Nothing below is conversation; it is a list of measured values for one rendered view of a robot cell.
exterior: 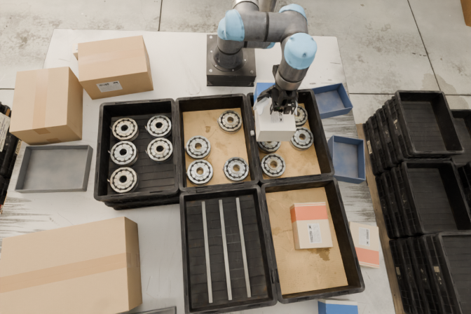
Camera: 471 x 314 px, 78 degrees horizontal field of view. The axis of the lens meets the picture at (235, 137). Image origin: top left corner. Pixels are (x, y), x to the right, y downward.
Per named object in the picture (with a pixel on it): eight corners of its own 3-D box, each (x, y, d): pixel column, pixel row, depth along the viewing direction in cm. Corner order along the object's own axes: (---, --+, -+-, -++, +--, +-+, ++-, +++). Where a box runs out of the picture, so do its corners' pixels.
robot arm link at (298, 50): (317, 29, 72) (322, 57, 68) (304, 57, 82) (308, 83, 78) (285, 28, 71) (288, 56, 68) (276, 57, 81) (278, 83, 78)
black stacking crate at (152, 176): (109, 116, 130) (100, 103, 119) (177, 111, 133) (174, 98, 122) (104, 206, 114) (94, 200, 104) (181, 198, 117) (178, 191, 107)
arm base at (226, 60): (216, 41, 151) (216, 27, 142) (244, 47, 151) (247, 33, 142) (210, 65, 145) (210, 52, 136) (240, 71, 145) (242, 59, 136)
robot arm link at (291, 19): (267, -1, 77) (270, 32, 72) (309, 1, 77) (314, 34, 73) (262, 22, 84) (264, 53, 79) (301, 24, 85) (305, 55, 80)
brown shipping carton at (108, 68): (92, 99, 144) (78, 81, 130) (90, 64, 153) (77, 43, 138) (153, 90, 149) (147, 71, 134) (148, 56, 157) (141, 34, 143)
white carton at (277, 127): (253, 92, 112) (256, 79, 104) (284, 93, 113) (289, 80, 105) (256, 141, 104) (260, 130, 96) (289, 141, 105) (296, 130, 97)
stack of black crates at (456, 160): (413, 123, 217) (434, 108, 196) (451, 124, 219) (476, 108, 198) (429, 176, 201) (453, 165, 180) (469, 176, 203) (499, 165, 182)
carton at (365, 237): (343, 223, 129) (350, 221, 122) (369, 228, 128) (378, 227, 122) (341, 263, 122) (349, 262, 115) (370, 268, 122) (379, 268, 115)
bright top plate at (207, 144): (184, 137, 123) (184, 137, 122) (208, 134, 124) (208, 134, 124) (187, 160, 119) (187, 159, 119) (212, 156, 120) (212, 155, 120)
